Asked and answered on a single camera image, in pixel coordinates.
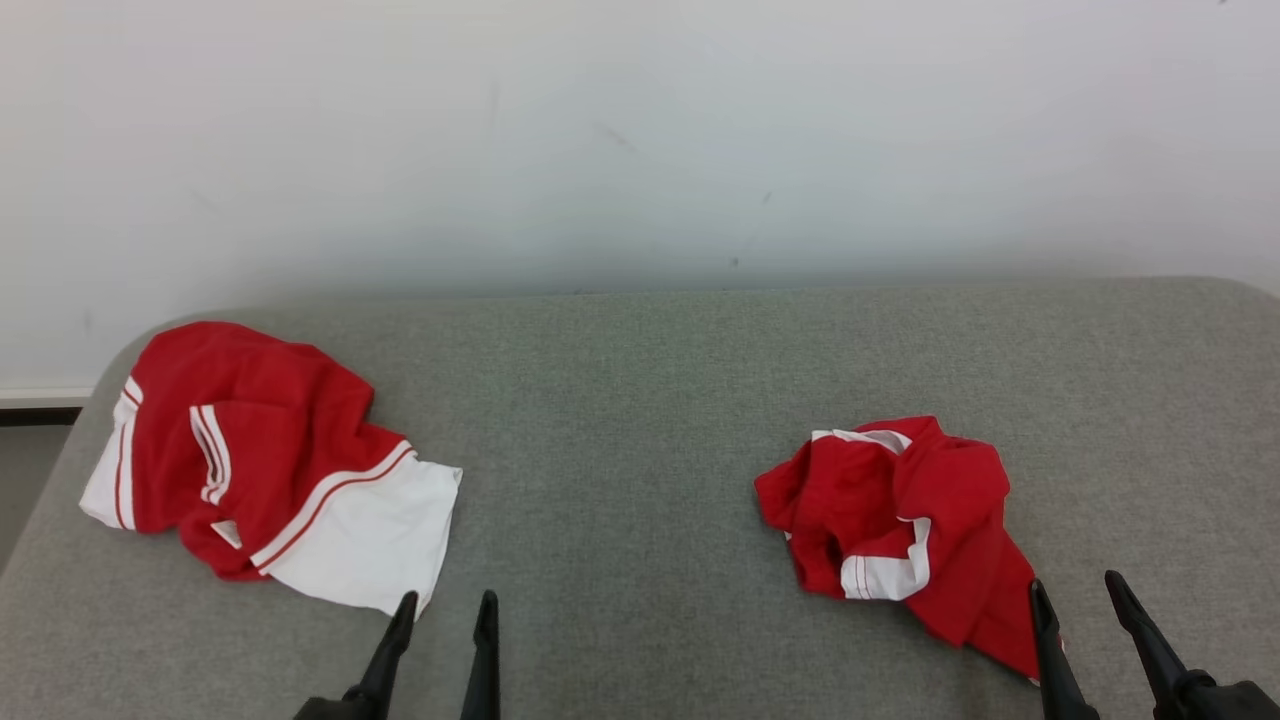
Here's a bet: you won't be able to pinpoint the red jersey shorts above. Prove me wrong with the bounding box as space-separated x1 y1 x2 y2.
755 415 1063 686

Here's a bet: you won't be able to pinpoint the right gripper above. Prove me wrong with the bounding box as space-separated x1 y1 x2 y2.
1029 569 1280 720

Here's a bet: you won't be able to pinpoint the white wall baseboard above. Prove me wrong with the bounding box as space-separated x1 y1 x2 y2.
0 387 96 427

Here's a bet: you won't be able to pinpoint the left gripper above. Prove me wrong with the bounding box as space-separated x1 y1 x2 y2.
293 589 501 720

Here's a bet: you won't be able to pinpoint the red white jersey shirt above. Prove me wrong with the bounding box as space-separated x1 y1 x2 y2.
80 320 464 619

